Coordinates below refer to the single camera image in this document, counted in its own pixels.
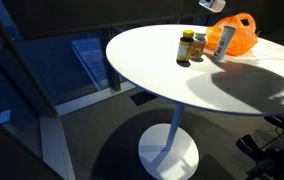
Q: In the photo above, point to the white mentos container blue label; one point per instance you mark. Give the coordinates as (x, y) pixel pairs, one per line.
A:
(212, 4)

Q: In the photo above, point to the orange plastic bag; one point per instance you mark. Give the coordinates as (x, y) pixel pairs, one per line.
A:
(240, 38)

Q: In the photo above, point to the yellow-lid vitamin bottle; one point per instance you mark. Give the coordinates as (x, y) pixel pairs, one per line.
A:
(184, 46)

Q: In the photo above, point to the white deodorant stick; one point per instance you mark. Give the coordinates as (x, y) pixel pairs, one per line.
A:
(224, 43)

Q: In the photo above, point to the white table pedestal base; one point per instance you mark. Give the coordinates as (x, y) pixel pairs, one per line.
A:
(168, 153)

